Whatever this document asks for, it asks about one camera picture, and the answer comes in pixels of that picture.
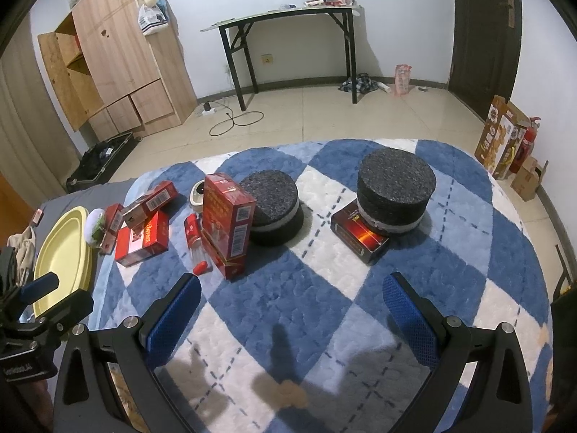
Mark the dark wooden door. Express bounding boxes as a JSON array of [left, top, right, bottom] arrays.
[[448, 0, 522, 118]]

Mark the yellow plastic basin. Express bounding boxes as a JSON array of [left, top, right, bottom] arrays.
[[33, 206, 94, 318]]

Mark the tall red cigarette box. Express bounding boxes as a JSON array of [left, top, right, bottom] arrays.
[[202, 173, 256, 280]]

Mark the dark red cigarette carton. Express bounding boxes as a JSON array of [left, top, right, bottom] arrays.
[[331, 200, 390, 265]]

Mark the small white round device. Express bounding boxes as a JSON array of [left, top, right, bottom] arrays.
[[189, 180, 204, 213]]

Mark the white plastic bag hanging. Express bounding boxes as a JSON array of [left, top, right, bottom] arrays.
[[138, 0, 169, 37]]

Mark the wooden wardrobe cabinet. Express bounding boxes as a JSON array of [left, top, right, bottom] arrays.
[[37, 0, 198, 140]]

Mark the black folding table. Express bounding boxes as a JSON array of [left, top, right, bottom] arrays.
[[202, 4, 363, 110]]

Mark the black foam cylinder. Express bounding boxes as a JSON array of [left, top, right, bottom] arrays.
[[357, 148, 436, 235], [239, 169, 304, 247]]

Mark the plaid cloth pile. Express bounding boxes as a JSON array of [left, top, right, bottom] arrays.
[[338, 73, 382, 95]]

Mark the small brown cardboard box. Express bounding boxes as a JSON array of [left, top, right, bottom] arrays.
[[511, 156, 549, 201]]

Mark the red fire extinguisher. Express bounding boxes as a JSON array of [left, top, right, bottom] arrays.
[[510, 116, 541, 174]]

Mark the red cigarette pack barcode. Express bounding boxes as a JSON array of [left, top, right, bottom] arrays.
[[122, 180, 178, 229]]

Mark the pink snack bag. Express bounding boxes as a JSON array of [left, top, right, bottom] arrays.
[[394, 64, 412, 96]]

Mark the black open suitcase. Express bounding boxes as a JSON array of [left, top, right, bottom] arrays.
[[66, 132, 139, 193]]

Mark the grey bed sheet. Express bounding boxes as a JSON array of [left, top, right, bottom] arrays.
[[35, 179, 134, 240]]

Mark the blue white checkered rug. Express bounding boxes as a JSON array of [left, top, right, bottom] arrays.
[[89, 140, 552, 432]]

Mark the white green round object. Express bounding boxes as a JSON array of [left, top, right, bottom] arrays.
[[83, 208, 107, 248]]

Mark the orange printed cardboard box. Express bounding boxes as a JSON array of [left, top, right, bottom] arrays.
[[474, 95, 531, 180]]

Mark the red white cigarette pack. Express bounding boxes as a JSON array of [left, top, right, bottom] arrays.
[[114, 210, 169, 267]]

